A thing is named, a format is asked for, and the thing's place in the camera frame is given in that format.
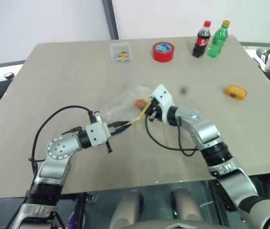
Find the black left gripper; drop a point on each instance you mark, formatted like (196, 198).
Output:
(109, 146)

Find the cola bottle red cap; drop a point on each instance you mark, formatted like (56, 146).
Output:
(201, 39)

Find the clear plastic box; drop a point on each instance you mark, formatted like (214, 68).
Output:
(120, 52)

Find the small coloured clips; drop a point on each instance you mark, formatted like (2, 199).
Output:
(121, 56)

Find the grey robot torso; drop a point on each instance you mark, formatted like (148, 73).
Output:
(175, 225)

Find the red tape roll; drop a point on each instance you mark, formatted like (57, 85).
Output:
(163, 52)

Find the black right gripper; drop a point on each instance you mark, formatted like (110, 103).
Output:
(156, 109)

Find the black white sneaker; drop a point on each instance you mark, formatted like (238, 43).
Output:
(265, 56)

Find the small round black-white object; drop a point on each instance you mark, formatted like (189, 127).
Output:
(9, 75)

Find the green bottle yellow cap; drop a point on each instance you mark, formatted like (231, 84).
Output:
(218, 39)

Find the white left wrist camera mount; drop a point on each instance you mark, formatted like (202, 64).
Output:
(97, 134)

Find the grey rounded robot leg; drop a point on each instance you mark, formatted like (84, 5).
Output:
(127, 210)

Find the black table frame leg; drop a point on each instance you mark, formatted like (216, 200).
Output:
(80, 211)

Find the orange snack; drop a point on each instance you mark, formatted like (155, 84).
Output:
(236, 92)
(139, 103)

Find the dark grey wall post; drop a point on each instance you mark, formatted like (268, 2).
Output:
(110, 19)

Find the clear plastic bag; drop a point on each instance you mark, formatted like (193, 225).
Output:
(120, 105)

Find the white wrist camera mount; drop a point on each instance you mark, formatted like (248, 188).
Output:
(163, 97)
(97, 134)

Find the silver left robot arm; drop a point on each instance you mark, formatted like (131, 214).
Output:
(55, 149)

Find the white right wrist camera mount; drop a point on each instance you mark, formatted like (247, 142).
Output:
(163, 97)

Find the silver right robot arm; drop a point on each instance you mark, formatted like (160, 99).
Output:
(204, 133)

